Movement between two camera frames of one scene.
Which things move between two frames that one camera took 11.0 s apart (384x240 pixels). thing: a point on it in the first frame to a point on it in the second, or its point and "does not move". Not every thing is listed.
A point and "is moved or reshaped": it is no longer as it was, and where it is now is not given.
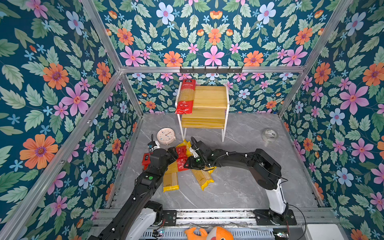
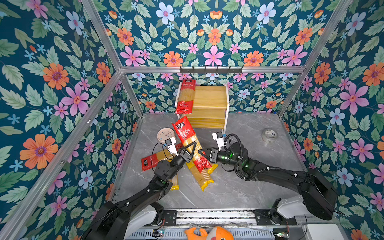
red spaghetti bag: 182,157 is moved or reshaped
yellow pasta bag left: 204,177 does not move
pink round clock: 166,135 does not move
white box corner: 323,232 does not move
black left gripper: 171,154 to 188,156
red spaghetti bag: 185,105 does not move
